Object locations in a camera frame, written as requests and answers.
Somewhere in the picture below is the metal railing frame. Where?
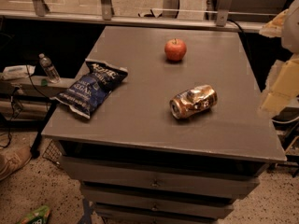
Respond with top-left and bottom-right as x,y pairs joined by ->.
0,0 -> 276,32

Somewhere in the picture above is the tan shoe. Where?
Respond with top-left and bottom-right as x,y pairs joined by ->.
0,147 -> 32,181

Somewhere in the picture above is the black cable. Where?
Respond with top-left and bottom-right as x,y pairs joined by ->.
0,64 -> 50,149

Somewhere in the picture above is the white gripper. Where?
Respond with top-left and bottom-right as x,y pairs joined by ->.
259,0 -> 299,116

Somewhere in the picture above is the blue chip bag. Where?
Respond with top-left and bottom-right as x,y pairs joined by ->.
53,60 -> 128,119

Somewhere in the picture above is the red apple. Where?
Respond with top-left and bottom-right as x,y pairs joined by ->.
164,38 -> 187,62

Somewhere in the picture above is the clear plastic water bottle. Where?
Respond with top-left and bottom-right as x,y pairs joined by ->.
39,53 -> 61,83

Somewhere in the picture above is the grey drawer cabinet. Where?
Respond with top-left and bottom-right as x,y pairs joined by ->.
43,26 -> 285,224

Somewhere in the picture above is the white tissue pack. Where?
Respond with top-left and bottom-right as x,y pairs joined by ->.
1,65 -> 36,80

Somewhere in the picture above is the grey side shelf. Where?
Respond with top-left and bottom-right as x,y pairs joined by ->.
0,76 -> 75,97

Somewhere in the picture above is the orange soda can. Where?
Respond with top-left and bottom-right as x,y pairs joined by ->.
169,85 -> 218,119

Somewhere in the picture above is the green snack package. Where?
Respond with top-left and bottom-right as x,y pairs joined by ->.
16,205 -> 50,224

